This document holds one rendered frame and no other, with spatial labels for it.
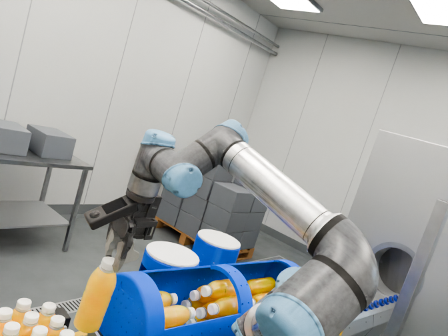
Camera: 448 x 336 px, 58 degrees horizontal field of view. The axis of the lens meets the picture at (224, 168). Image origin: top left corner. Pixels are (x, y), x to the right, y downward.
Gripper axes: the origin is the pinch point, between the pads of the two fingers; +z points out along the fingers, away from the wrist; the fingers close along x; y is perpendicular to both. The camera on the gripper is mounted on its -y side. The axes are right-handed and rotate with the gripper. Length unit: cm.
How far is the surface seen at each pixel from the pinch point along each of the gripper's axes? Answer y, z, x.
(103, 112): 172, 53, 367
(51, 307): -1.3, 29.2, 19.5
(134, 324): 16.6, 24.7, 2.4
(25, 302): -7.6, 29.6, 23.9
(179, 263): 72, 41, 50
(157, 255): 65, 42, 59
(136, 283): 17.1, 14.9, 8.6
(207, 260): 111, 55, 69
